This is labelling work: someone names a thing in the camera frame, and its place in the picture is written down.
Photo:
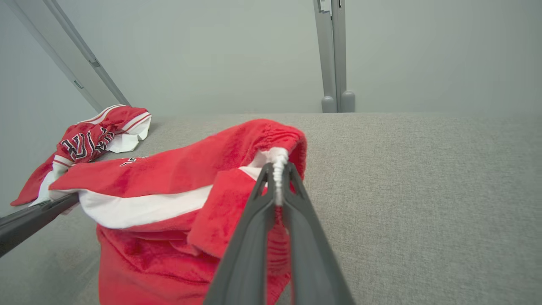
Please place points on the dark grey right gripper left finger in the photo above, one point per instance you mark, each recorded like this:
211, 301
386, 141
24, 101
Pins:
245, 254

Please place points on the grey partition post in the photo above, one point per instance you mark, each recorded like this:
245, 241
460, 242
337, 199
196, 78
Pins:
332, 51

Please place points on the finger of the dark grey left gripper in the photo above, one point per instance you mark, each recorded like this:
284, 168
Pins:
29, 222

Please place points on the red shorts white stripe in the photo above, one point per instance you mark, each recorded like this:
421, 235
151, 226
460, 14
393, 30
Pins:
169, 169

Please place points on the red white Bulls jersey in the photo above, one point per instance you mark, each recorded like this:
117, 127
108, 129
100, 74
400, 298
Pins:
84, 144

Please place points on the grey metal panel rail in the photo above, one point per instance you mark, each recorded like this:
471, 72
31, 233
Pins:
74, 55

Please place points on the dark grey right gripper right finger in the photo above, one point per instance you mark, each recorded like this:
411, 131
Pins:
313, 262

